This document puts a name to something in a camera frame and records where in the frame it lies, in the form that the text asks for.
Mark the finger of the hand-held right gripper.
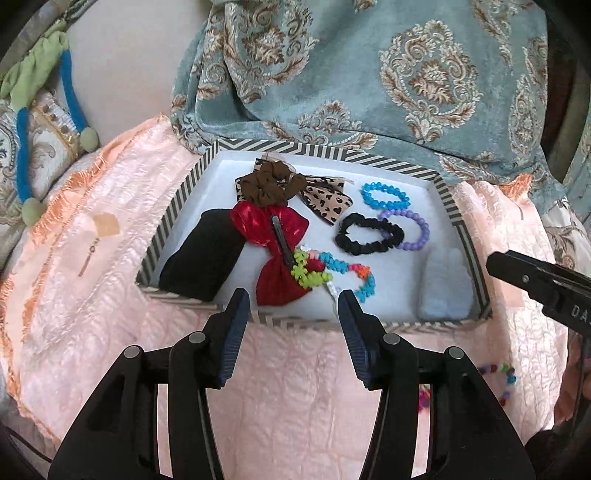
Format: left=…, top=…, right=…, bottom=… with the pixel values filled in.
left=486, top=249, right=591, bottom=298

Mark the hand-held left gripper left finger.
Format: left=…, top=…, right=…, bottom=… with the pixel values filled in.
left=48, top=288, right=252, bottom=480

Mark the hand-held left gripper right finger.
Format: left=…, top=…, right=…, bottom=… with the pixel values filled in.
left=337, top=290, right=529, bottom=480

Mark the multicolour bead bracelet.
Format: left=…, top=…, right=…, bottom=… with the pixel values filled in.
left=291, top=249, right=376, bottom=303
left=418, top=362, right=517, bottom=411

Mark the striped box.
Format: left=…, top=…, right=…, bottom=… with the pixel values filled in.
left=135, top=137, right=492, bottom=329

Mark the cream floral cloth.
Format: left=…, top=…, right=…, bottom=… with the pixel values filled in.
left=540, top=198, right=591, bottom=273

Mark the pink quilted blanket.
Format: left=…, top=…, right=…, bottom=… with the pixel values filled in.
left=0, top=113, right=568, bottom=480

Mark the light blue fluffy accessory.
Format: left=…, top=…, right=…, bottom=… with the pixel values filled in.
left=419, top=247, right=478, bottom=320

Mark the black folded cloth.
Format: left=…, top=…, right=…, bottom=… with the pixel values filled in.
left=158, top=209, right=247, bottom=303

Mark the black scrunchie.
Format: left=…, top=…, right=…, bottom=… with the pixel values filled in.
left=335, top=213, right=406, bottom=257

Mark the red bow hair clip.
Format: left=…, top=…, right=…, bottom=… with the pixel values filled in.
left=230, top=202, right=328, bottom=306

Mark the leopard print bow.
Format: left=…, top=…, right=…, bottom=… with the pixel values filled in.
left=235, top=157, right=354, bottom=227

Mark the brown scrunchie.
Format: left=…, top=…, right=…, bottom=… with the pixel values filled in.
left=238, top=164, right=306, bottom=208

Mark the gold drop earring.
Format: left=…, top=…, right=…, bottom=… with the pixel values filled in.
left=78, top=239, right=100, bottom=278

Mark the teal damask pillow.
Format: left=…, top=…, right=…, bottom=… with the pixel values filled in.
left=171, top=0, right=555, bottom=213

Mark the ornate grey pillow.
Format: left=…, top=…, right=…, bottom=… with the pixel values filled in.
left=0, top=90, right=88, bottom=232

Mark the green and blue plush toy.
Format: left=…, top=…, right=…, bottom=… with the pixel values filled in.
left=0, top=30, right=100, bottom=227

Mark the purple bead bracelet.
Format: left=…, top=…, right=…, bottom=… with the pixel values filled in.
left=379, top=208, right=430, bottom=252

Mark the blue bead bracelet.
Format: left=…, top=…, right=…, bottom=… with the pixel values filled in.
left=361, top=182, right=411, bottom=210

